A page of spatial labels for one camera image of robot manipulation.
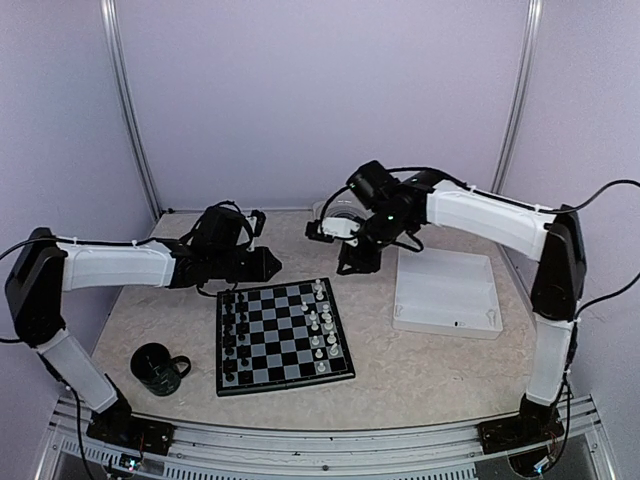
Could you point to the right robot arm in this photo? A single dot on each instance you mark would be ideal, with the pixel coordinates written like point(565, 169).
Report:
point(549, 239)

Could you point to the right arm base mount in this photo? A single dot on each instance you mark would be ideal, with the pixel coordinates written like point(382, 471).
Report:
point(514, 432)

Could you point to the black mug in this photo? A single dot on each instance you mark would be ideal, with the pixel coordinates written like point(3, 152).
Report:
point(160, 373)

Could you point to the left aluminium frame post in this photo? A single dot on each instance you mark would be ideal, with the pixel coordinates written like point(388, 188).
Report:
point(117, 57)

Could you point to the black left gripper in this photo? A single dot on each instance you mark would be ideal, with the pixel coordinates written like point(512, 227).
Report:
point(263, 270)

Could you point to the white plastic tray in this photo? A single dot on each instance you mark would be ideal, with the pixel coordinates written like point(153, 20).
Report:
point(446, 293)

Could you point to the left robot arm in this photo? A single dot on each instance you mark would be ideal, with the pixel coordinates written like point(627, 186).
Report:
point(47, 267)

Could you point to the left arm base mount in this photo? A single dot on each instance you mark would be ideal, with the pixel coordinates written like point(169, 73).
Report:
point(132, 432)

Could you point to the white chess bishop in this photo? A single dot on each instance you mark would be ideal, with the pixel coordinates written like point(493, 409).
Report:
point(326, 313)

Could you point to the aluminium frame post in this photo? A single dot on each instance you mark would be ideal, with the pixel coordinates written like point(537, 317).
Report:
point(517, 108)
point(117, 57)

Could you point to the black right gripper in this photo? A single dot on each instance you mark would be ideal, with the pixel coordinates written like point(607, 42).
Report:
point(364, 263)

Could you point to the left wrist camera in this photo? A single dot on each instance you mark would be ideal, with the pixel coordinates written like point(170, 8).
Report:
point(256, 221)

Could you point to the grey swirl ceramic plate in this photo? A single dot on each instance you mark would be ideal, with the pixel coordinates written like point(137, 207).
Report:
point(349, 209)

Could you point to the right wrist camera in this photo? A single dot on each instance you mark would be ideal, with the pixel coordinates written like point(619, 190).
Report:
point(333, 228)

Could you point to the right aluminium frame post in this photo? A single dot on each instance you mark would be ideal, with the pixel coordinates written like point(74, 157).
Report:
point(517, 108)

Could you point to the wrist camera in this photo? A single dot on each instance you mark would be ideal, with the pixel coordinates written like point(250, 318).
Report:
point(333, 228)
point(256, 221)

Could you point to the black and grey chessboard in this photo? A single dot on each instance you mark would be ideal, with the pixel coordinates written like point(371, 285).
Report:
point(263, 339)

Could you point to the aluminium front rail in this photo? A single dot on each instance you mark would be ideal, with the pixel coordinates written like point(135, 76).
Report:
point(205, 451)

